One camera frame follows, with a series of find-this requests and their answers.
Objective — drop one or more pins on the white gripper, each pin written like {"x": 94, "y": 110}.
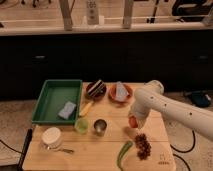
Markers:
{"x": 140, "y": 113}

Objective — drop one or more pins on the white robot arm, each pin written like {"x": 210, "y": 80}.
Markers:
{"x": 150, "y": 96}

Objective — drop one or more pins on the metal cup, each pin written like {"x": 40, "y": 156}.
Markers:
{"x": 100, "y": 126}

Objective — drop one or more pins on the grey cloth piece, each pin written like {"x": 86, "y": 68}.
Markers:
{"x": 121, "y": 92}

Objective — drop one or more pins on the orange plate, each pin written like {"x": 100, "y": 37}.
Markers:
{"x": 112, "y": 93}

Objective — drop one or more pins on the bunch of dark grapes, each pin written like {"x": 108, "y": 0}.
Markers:
{"x": 143, "y": 146}

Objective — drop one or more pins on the green chili pepper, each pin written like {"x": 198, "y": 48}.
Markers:
{"x": 121, "y": 154}

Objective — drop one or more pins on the dark bowl with cake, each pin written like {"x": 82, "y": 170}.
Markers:
{"x": 96, "y": 90}

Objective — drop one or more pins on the dark blue bag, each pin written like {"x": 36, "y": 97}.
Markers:
{"x": 200, "y": 99}

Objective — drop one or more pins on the blue sponge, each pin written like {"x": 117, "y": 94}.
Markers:
{"x": 67, "y": 110}

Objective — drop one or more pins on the green plastic tray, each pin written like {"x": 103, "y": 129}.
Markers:
{"x": 52, "y": 99}

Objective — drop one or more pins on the metal spoon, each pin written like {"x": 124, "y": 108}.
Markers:
{"x": 69, "y": 151}

